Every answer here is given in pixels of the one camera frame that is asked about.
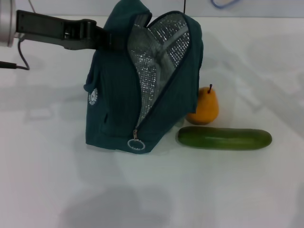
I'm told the left arm cable with plug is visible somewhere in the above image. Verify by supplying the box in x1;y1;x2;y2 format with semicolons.
0;39;31;71

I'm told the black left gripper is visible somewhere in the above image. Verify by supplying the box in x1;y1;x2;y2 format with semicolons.
16;9;128;51

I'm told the white zipper pull ring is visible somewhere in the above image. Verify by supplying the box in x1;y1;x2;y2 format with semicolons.
127;129;145;152

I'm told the teal insulated lunch bag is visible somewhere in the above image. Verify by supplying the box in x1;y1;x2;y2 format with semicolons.
83;0;204;155

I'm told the green cucumber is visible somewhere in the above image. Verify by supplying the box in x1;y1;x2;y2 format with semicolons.
178;126;273;151

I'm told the clear blue-rimmed food container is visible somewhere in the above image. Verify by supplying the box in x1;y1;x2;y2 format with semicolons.
210;0;240;9

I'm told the orange pear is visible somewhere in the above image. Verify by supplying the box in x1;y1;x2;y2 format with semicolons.
186;84;219;126

